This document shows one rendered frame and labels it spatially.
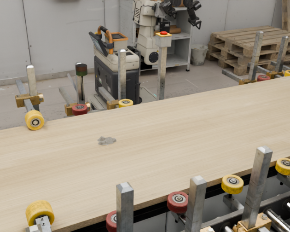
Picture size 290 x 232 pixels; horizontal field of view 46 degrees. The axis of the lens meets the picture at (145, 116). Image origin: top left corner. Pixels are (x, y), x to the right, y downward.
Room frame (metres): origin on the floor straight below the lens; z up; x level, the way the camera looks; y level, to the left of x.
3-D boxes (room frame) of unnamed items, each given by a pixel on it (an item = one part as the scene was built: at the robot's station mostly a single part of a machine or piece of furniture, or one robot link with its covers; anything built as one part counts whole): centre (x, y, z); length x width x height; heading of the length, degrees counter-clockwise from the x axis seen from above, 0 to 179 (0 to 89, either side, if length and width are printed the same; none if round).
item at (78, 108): (1.63, 0.35, 0.85); 0.08 x 0.08 x 0.11
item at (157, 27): (3.20, -0.09, 0.99); 0.28 x 0.16 x 0.22; 26
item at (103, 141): (1.31, 0.17, 0.91); 0.09 x 0.07 x 0.02; 93
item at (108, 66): (3.03, 0.26, 0.59); 0.55 x 0.34 x 0.83; 26
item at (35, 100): (1.63, 0.60, 0.95); 0.14 x 0.06 x 0.05; 117
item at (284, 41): (2.43, -0.97, 0.88); 0.04 x 0.04 x 0.48; 27
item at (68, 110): (1.74, 0.38, 0.85); 0.14 x 0.06 x 0.05; 117
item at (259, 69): (2.46, -0.92, 0.83); 0.43 x 0.03 x 0.04; 27
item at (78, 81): (1.75, 0.36, 0.87); 0.04 x 0.04 x 0.48; 27
